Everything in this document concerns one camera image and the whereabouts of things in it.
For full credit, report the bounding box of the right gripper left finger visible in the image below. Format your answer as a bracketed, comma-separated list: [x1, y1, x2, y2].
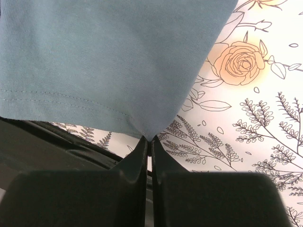
[0, 138, 148, 227]

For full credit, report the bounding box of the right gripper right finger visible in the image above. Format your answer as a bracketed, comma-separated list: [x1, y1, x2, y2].
[151, 137, 290, 227]

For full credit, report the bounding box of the blue-grey t shirt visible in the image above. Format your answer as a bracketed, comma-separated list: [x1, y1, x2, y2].
[0, 0, 237, 140]

